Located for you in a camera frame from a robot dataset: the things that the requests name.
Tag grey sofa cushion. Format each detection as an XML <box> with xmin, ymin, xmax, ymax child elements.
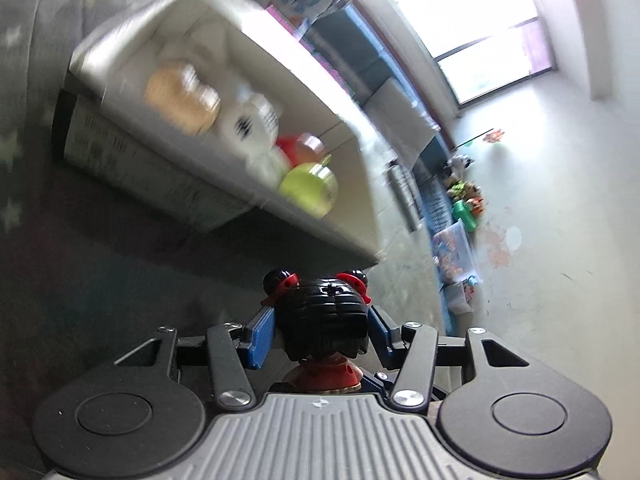
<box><xmin>364</xmin><ymin>78</ymin><xmax>438</xmax><ymax>165</ymax></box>

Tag white knitted rabbit toy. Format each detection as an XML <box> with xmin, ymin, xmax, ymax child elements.
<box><xmin>159</xmin><ymin>29</ymin><xmax>292</xmax><ymax>187</ymax></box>

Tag black-haired red doll figure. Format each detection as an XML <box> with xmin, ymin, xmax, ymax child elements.
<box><xmin>262</xmin><ymin>269</ymin><xmax>371</xmax><ymax>394</ymax></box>

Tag white cardboard sorting box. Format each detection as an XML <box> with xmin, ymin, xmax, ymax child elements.
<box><xmin>52</xmin><ymin>0</ymin><xmax>381</xmax><ymax>268</ymax></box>

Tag blue sofa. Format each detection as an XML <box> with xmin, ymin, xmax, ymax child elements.
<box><xmin>304</xmin><ymin>4</ymin><xmax>451</xmax><ymax>184</ymax></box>

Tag clear plastic storage bin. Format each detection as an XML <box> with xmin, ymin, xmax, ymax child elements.
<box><xmin>432</xmin><ymin>220</ymin><xmax>483</xmax><ymax>285</ymax></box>

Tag beige peanut plush toy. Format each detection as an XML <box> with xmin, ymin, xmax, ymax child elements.
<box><xmin>144</xmin><ymin>63</ymin><xmax>221</xmax><ymax>136</ymax></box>

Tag yellow-green round toy figure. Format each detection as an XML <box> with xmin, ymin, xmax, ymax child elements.
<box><xmin>278</xmin><ymin>155</ymin><xmax>338</xmax><ymax>219</ymax></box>

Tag pile of small toys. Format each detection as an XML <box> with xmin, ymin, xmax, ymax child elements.
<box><xmin>444</xmin><ymin>155</ymin><xmax>485</xmax><ymax>217</ymax></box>

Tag grey remote control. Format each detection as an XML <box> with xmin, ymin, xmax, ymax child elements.
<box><xmin>386</xmin><ymin>159</ymin><xmax>423</xmax><ymax>232</ymax></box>

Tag red round toy figure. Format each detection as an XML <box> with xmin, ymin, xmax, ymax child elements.
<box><xmin>276</xmin><ymin>133</ymin><xmax>330</xmax><ymax>167</ymax></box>

